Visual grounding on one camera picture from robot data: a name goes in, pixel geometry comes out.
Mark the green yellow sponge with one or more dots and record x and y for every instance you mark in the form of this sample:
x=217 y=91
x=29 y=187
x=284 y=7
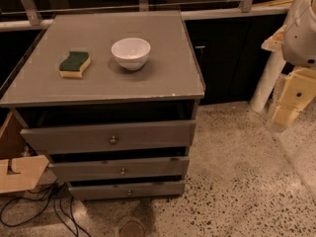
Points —
x=75 y=64

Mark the grey top drawer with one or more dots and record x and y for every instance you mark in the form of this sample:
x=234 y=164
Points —
x=111 y=137

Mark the wooden board cutout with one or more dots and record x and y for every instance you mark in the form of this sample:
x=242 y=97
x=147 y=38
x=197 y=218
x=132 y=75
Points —
x=17 y=172

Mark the floor drain cover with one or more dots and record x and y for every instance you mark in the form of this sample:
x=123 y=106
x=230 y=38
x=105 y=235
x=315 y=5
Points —
x=132 y=228

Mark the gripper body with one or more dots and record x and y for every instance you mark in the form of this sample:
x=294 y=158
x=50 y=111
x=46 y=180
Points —
x=301 y=39

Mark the white ceramic bowl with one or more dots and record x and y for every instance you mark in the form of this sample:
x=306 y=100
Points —
x=131 y=53

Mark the grey bottom drawer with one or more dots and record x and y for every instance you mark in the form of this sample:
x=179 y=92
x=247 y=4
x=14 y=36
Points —
x=137 y=190

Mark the grey drawer cabinet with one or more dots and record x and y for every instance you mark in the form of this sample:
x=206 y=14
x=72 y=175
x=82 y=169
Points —
x=167 y=87

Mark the metal railing frame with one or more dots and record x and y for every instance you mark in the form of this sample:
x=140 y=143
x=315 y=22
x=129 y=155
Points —
x=21 y=15

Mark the grey drawer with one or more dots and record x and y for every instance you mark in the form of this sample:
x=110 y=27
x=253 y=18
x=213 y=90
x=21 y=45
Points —
x=121 y=169
x=137 y=190
x=111 y=137

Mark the white slanted post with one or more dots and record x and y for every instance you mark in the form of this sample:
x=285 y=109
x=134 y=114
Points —
x=267 y=82

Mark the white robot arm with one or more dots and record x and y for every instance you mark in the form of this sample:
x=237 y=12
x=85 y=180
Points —
x=296 y=39

